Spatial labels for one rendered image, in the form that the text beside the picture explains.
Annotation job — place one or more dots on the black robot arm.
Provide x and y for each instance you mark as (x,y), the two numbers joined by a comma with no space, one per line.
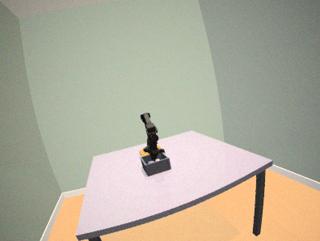
(150,130)

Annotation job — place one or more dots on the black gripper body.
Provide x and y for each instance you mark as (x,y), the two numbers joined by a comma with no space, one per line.
(156,150)

